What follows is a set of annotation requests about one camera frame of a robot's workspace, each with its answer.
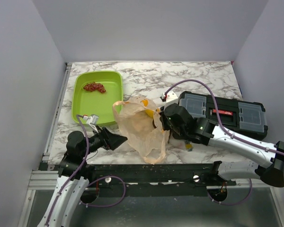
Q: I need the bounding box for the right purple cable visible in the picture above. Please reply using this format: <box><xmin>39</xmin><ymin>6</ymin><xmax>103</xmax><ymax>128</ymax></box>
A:
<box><xmin>160</xmin><ymin>79</ymin><xmax>284</xmax><ymax>206</ymax></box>

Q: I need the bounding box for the purple cable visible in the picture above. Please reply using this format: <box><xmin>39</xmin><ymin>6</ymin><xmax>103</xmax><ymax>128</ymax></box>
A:
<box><xmin>44</xmin><ymin>114</ymin><xmax>126</xmax><ymax>227</ymax></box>
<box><xmin>160</xmin><ymin>79</ymin><xmax>284</xmax><ymax>206</ymax></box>

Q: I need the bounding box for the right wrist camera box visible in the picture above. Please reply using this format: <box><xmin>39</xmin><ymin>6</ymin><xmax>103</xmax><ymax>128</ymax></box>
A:
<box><xmin>160</xmin><ymin>90</ymin><xmax>178</xmax><ymax>104</ymax></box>

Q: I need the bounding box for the red fake grape bunch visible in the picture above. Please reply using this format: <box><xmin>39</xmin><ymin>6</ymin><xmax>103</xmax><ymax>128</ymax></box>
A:
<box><xmin>83</xmin><ymin>82</ymin><xmax>106</xmax><ymax>93</ymax></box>

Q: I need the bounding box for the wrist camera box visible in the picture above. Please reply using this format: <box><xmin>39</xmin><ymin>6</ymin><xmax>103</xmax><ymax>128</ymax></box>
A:
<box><xmin>83</xmin><ymin>114</ymin><xmax>99</xmax><ymax>125</ymax></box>
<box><xmin>160</xmin><ymin>90</ymin><xmax>178</xmax><ymax>104</ymax></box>

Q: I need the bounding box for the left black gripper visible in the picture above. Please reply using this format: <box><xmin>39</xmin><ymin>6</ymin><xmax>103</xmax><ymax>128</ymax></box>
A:
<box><xmin>81</xmin><ymin>125</ymin><xmax>128</xmax><ymax>157</ymax></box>

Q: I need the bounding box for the yellow fake fruit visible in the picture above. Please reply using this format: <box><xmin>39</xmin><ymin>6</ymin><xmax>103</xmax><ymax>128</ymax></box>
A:
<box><xmin>141</xmin><ymin>99</ymin><xmax>160</xmax><ymax>118</ymax></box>

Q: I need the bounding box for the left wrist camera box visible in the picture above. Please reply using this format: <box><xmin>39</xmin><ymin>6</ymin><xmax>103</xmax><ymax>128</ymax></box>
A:
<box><xmin>83</xmin><ymin>114</ymin><xmax>99</xmax><ymax>125</ymax></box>

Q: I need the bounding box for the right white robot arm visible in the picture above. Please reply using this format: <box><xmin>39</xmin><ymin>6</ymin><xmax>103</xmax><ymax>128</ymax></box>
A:
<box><xmin>160</xmin><ymin>103</ymin><xmax>284</xmax><ymax>188</ymax></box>

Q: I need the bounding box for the black tool case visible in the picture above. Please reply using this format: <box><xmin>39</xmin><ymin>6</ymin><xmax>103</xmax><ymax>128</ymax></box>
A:
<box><xmin>178</xmin><ymin>91</ymin><xmax>268</xmax><ymax>140</ymax></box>

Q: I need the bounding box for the orange printed plastic bag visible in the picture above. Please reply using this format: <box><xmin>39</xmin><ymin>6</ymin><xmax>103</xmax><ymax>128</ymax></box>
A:
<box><xmin>112</xmin><ymin>96</ymin><xmax>170</xmax><ymax>164</ymax></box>

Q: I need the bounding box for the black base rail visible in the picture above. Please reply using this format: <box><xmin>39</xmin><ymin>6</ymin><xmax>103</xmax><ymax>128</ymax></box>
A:
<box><xmin>83</xmin><ymin>162</ymin><xmax>236</xmax><ymax>199</ymax></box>

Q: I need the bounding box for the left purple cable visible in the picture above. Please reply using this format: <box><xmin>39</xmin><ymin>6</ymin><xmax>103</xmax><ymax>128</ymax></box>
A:
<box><xmin>44</xmin><ymin>114</ymin><xmax>126</xmax><ymax>227</ymax></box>

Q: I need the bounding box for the aluminium extrusion rail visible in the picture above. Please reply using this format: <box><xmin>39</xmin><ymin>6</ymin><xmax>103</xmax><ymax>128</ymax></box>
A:
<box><xmin>27</xmin><ymin>171</ymin><xmax>270</xmax><ymax>190</ymax></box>

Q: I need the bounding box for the green plastic tray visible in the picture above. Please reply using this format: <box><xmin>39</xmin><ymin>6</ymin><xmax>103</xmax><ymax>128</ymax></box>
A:
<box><xmin>71</xmin><ymin>71</ymin><xmax>123</xmax><ymax>126</ymax></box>

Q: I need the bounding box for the small yellow blue connector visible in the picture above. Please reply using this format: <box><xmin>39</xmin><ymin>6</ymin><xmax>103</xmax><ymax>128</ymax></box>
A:
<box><xmin>185</xmin><ymin>140</ymin><xmax>193</xmax><ymax>152</ymax></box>

